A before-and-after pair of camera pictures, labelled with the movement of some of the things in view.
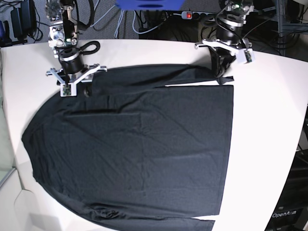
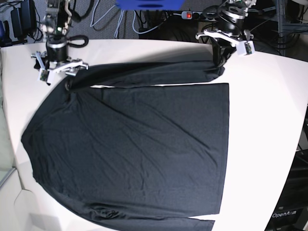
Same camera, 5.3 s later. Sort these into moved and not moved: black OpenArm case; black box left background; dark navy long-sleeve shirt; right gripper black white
Moved: right gripper black white
Not moved: dark navy long-sleeve shirt; black OpenArm case; black box left background
